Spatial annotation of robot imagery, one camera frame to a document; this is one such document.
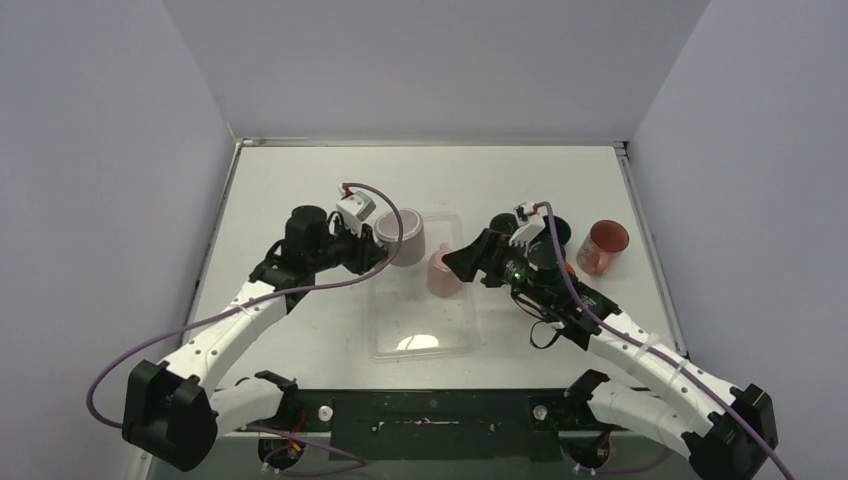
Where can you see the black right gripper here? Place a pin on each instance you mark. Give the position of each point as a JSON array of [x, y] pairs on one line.
[[494, 259]]

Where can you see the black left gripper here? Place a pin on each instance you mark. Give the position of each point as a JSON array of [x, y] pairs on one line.
[[366, 251]]

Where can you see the light pink faceted mug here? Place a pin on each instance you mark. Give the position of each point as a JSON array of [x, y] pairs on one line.
[[440, 279]]

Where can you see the lilac ribbed mug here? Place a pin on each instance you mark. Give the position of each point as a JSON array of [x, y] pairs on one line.
[[403, 238]]

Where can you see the dark green glossy mug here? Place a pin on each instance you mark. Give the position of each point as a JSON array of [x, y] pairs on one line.
[[557, 229]]

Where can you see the pink ghost pattern mug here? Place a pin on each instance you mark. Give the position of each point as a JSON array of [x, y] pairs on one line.
[[604, 243]]

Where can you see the dark grey mug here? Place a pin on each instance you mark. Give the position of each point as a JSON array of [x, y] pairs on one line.
[[504, 223]]

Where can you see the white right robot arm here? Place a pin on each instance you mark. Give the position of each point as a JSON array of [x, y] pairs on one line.
[[722, 430]]

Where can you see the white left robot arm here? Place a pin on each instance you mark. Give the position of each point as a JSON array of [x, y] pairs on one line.
[[175, 408]]

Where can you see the clear plastic tray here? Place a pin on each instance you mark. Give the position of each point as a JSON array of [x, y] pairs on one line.
[[405, 321]]

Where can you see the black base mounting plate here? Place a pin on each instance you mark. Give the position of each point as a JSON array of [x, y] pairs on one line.
[[469, 424]]

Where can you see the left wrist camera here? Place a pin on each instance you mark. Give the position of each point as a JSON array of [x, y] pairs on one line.
[[354, 209]]

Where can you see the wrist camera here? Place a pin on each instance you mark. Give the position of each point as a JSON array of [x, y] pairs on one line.
[[530, 223], [354, 209]]

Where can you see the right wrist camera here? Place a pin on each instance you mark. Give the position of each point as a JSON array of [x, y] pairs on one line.
[[530, 223]]

